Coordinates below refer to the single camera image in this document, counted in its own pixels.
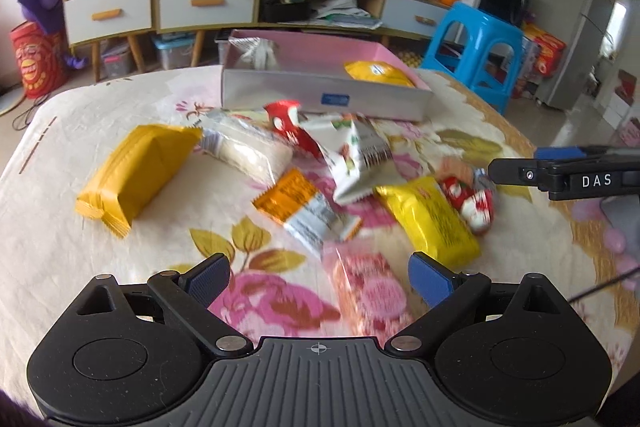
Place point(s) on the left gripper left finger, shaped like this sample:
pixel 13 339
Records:
pixel 186 297

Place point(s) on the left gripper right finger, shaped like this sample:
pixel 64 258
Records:
pixel 454 301

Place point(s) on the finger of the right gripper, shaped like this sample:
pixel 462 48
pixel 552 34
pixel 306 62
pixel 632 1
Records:
pixel 581 152
pixel 520 172

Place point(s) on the red white candy bag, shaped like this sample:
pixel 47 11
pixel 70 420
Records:
pixel 475 207

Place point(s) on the pink cracker pack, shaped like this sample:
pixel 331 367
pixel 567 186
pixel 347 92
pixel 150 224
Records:
pixel 371 299

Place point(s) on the yellow snack pack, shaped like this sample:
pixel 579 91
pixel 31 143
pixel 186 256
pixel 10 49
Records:
pixel 432 225

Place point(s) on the orange wafer snack pack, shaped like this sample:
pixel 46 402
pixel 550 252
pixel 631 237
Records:
pixel 135 172

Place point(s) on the orange white snack bar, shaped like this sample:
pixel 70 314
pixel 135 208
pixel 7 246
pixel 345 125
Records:
pixel 304 211

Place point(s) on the white green nut pouch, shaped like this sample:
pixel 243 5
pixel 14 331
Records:
pixel 358 158

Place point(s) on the clear white cracker pack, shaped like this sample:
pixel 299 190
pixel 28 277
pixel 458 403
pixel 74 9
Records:
pixel 255 151

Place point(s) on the yellow puffy snack bag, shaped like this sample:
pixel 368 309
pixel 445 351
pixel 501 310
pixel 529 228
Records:
pixel 378 72

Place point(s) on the small red candy packet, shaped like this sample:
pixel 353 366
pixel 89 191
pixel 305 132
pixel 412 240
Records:
pixel 284 117

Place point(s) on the silver white snack pouch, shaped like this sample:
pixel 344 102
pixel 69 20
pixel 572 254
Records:
pixel 255 53

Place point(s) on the blue plastic stool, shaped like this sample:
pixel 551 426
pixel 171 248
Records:
pixel 469 68

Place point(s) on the grey refrigerator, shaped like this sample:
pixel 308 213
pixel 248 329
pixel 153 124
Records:
pixel 580 11

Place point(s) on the pink white cardboard box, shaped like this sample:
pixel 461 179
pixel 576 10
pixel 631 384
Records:
pixel 311 72

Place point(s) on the clear storage bin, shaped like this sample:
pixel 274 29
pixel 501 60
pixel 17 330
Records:
pixel 174 51

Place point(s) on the red cylindrical gift box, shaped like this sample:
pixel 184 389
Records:
pixel 39 58

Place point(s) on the wooden tv cabinet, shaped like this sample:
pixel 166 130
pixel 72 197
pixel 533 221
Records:
pixel 91 22

